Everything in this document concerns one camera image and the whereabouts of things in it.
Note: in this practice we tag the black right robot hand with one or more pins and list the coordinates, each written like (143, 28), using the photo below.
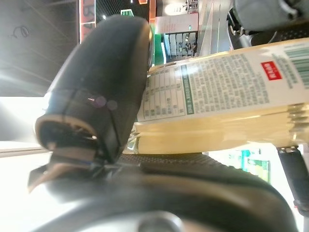
(270, 17)

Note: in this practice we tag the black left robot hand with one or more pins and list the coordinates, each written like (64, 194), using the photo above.
(101, 72)

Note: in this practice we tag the yellow drink bottle white cap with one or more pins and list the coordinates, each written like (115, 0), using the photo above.
(217, 84)

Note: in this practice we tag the orange red banner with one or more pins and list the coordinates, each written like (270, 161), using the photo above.
(87, 21)

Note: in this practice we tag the green glass booth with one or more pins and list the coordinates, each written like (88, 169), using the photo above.
(178, 48)

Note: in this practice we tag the pink white signboard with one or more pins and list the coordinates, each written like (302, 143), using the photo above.
(176, 23)

